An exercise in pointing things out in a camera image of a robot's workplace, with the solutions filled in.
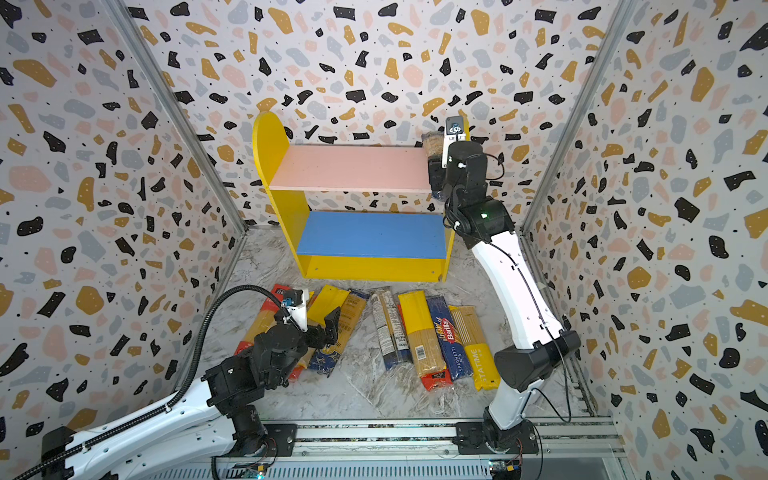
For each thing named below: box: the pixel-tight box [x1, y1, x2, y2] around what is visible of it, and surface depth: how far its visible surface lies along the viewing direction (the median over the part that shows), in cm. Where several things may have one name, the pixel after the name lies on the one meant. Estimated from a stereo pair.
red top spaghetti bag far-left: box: [235, 284, 290, 355], surface depth 94 cm
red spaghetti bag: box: [420, 368, 453, 391], surface depth 83 cm
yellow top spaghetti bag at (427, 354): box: [398, 290, 446, 378], surface depth 89 cm
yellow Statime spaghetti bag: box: [448, 305, 501, 391], surface depth 89 cm
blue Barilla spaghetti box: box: [426, 294, 473, 381], surface depth 89 cm
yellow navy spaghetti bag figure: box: [422, 131, 444, 157], surface depth 85 cm
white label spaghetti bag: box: [370, 289, 414, 370], surface depth 92 cm
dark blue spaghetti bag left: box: [308, 289, 369, 377], surface depth 99 cm
